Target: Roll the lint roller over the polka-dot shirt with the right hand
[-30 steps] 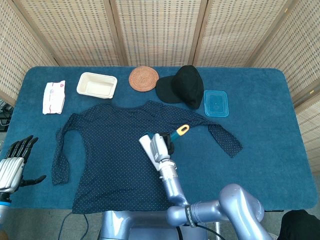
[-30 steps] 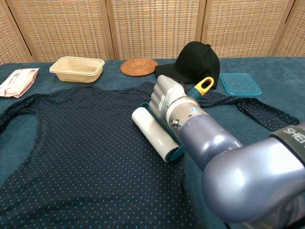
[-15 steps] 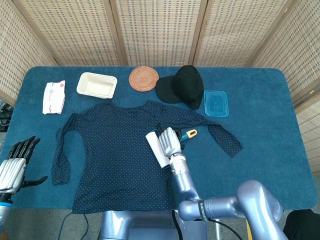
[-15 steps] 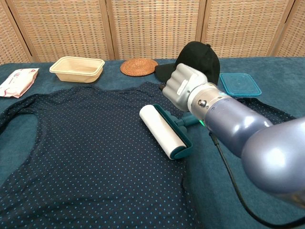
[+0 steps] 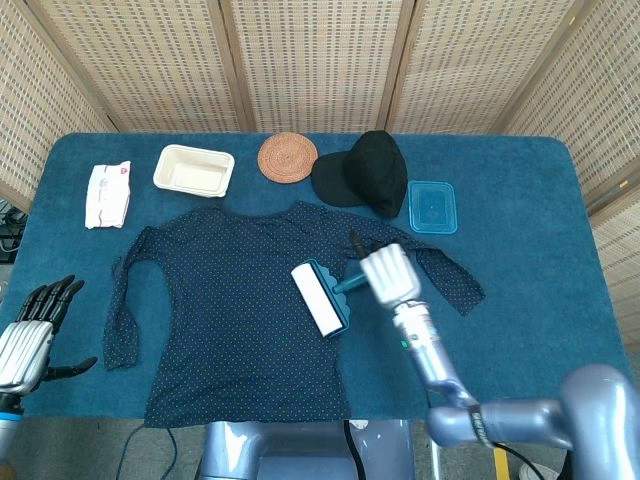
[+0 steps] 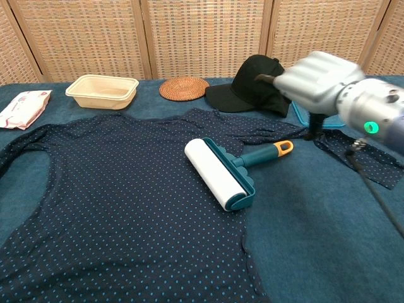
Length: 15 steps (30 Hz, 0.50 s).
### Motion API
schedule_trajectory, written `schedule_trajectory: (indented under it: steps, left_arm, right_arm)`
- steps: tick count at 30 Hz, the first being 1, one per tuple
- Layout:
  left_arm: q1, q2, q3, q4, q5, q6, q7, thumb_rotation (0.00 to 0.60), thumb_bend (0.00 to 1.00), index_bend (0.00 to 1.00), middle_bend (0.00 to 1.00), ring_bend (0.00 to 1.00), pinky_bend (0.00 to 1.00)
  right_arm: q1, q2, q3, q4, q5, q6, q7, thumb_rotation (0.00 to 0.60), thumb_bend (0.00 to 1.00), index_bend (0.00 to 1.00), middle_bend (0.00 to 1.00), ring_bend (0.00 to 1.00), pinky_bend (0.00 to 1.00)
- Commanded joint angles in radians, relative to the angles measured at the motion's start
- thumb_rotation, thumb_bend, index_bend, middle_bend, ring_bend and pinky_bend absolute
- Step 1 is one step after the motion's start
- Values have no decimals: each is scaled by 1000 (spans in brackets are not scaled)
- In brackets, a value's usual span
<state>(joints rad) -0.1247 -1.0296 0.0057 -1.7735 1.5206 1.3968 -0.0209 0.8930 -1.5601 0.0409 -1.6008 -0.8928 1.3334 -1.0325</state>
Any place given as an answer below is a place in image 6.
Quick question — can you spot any woven wicker screen panel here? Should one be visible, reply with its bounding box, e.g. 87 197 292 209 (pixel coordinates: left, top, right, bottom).
359 0 404 76
8 0 154 83
140 0 274 80
266 0 392 78
0 0 44 86

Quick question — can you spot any white pink wet wipes pack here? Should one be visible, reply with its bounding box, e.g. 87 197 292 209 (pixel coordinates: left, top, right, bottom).
0 90 53 131

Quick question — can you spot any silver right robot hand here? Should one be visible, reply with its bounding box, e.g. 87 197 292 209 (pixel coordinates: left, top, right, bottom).
254 50 364 142

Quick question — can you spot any teal white lint roller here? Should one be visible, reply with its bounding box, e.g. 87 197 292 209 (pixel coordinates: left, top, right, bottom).
184 137 294 211

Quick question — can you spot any navy polka dot shirt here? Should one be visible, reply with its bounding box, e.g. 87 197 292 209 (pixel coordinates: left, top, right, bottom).
0 107 404 303

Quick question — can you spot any round woven rattan coaster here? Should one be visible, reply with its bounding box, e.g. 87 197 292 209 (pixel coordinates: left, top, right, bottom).
158 76 210 102

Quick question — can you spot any cream plastic food container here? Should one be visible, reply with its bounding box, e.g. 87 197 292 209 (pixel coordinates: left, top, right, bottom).
64 74 140 110

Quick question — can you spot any black baseball cap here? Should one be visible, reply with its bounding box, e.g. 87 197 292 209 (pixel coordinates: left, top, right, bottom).
205 54 291 119

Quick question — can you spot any blue plastic container lid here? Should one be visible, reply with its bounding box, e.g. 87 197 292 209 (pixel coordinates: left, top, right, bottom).
290 100 347 129

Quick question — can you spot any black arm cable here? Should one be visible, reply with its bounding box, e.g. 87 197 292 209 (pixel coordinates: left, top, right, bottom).
345 137 404 239

